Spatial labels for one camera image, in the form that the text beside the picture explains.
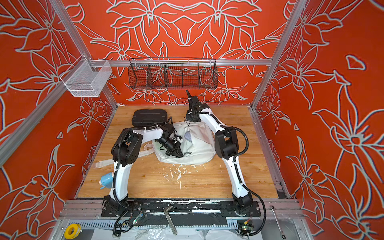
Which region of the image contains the silver wrench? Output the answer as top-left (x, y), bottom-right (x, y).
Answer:
top-left (270, 206), bottom-right (287, 240)

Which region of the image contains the white wire wall basket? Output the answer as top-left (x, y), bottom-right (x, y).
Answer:
top-left (59, 55), bottom-right (113, 98)

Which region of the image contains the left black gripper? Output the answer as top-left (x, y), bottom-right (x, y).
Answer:
top-left (157, 139), bottom-right (185, 159)

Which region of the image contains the blue mug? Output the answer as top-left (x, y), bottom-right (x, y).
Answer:
top-left (99, 172), bottom-right (114, 190)

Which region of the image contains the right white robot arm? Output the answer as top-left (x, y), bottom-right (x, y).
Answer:
top-left (186, 91), bottom-right (266, 215)

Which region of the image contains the yellow tape roll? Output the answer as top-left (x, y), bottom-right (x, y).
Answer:
top-left (64, 224), bottom-right (82, 240)

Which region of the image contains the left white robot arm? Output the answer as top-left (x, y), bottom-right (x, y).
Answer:
top-left (102, 117), bottom-right (184, 216)

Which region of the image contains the black wire wall basket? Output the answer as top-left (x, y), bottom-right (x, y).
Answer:
top-left (128, 58), bottom-right (219, 90)

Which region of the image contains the white backpack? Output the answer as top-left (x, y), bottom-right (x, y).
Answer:
top-left (96, 122), bottom-right (216, 168)

